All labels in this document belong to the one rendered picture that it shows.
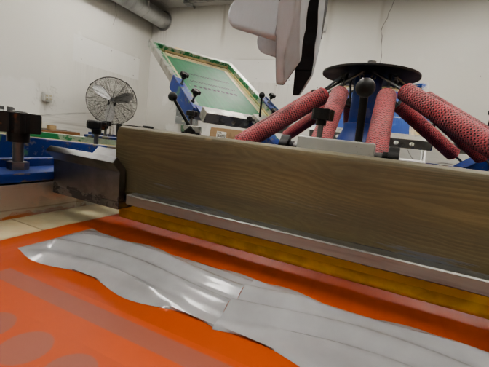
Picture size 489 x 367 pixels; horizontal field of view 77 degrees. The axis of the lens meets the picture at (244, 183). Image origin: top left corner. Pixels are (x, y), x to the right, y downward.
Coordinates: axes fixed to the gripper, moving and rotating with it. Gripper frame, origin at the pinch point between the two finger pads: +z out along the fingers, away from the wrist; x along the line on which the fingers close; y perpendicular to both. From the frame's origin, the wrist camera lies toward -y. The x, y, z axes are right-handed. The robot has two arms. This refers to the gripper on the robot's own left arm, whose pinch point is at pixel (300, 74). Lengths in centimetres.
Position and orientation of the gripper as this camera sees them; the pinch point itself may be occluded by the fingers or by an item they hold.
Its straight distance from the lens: 27.2
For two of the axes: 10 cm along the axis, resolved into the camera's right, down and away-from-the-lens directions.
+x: -3.9, 0.9, -9.2
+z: -1.0, 9.8, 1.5
